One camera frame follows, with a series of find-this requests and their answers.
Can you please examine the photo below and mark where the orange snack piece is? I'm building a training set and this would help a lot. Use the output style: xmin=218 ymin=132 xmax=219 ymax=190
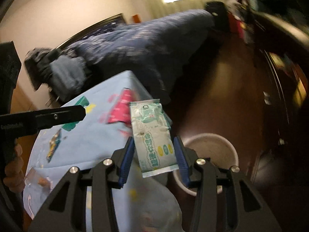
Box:
xmin=37 ymin=177 xmax=51 ymax=189

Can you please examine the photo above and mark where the colourful small tube wrapper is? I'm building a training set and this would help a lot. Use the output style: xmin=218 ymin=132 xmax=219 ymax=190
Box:
xmin=46 ymin=129 xmax=62 ymax=163

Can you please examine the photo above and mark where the clear plastic box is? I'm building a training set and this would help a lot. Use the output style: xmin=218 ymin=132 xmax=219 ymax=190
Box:
xmin=25 ymin=168 xmax=52 ymax=191

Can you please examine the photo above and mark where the green white wipes packet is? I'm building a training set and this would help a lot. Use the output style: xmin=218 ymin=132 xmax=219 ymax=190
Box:
xmin=130 ymin=99 xmax=179 ymax=177

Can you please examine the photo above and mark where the white trash bin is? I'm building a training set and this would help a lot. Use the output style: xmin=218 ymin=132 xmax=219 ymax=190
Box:
xmin=173 ymin=133 xmax=239 ymax=196

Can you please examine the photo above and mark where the person left hand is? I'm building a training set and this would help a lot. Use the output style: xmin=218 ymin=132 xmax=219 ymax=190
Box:
xmin=3 ymin=143 xmax=25 ymax=193

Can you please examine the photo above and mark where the dark wooden dresser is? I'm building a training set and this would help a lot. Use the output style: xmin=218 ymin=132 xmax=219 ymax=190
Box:
xmin=244 ymin=9 xmax=308 ymax=230

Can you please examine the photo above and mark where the pile of clothes on chair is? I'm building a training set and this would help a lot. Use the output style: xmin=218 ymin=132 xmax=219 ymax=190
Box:
xmin=24 ymin=48 xmax=90 ymax=102

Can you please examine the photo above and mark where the light blue patterned tablecloth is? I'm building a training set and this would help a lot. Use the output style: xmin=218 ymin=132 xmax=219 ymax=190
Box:
xmin=27 ymin=71 xmax=182 ymax=231

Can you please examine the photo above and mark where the orange bedside lamp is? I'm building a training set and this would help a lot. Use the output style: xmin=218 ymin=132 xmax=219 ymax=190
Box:
xmin=132 ymin=14 xmax=141 ymax=24

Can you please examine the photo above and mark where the bed with navy duvet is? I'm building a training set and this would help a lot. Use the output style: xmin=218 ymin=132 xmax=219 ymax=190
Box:
xmin=59 ymin=9 xmax=215 ymax=104

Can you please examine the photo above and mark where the green sheer curtain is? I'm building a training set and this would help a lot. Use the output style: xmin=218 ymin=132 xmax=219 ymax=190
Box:
xmin=140 ymin=0 xmax=225 ymax=20

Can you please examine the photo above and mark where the red storage box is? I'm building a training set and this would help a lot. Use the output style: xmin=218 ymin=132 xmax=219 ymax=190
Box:
xmin=228 ymin=13 xmax=244 ymax=40

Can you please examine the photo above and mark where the black suitcase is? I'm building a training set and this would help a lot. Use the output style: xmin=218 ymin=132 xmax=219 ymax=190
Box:
xmin=204 ymin=1 xmax=230 ymax=43

